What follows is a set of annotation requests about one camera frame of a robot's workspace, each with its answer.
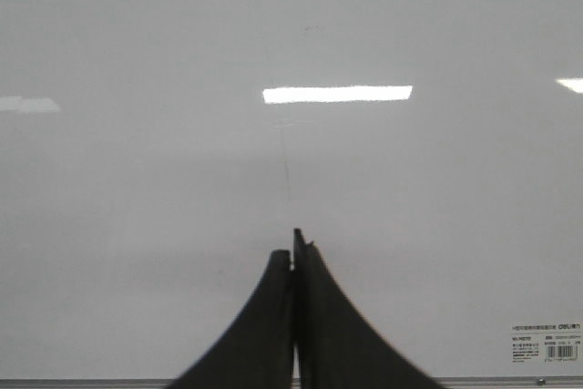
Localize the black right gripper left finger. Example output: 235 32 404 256
169 250 294 388

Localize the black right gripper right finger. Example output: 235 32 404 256
293 228 441 388

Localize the white barcode label sticker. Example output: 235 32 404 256
510 322 582 363

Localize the white whiteboard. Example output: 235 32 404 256
1 0 582 379

